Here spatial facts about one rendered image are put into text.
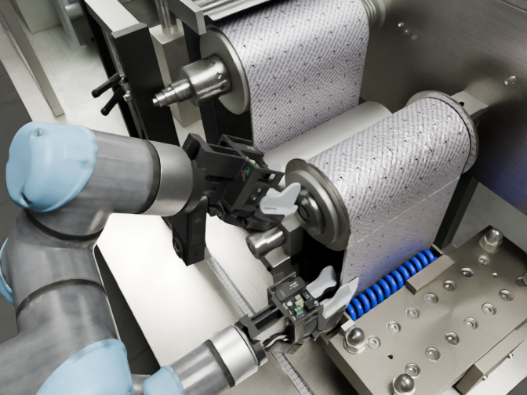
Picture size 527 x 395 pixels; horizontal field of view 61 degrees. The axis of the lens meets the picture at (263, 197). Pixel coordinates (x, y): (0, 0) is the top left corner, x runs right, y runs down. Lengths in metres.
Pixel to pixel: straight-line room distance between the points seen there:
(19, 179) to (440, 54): 0.65
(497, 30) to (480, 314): 0.45
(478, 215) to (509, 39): 1.70
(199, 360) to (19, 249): 0.30
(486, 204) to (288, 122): 1.77
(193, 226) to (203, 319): 0.46
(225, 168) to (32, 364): 0.25
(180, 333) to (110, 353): 0.57
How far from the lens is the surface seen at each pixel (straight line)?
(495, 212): 2.43
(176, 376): 0.66
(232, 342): 0.66
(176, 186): 0.44
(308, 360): 0.91
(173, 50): 1.21
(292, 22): 0.74
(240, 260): 1.02
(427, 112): 0.72
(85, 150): 0.40
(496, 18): 0.75
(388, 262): 0.83
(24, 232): 0.46
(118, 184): 0.41
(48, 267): 0.43
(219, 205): 0.52
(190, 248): 0.54
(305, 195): 0.61
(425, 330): 0.82
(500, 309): 0.88
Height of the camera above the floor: 1.75
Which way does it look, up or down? 49 degrees down
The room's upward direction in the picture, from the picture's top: 5 degrees counter-clockwise
